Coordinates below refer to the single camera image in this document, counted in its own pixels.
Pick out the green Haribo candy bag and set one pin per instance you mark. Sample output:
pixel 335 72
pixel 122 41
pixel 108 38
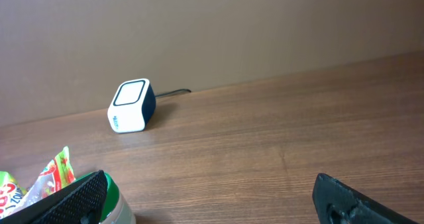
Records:
pixel 57 175

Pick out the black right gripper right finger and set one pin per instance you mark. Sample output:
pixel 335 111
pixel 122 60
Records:
pixel 337 203

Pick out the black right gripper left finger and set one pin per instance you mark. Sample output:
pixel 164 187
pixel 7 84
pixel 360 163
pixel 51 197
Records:
pixel 80 202

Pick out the green lid jar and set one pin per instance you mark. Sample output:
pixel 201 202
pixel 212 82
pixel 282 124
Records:
pixel 116 210

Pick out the white barcode scanner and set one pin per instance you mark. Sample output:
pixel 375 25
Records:
pixel 132 107

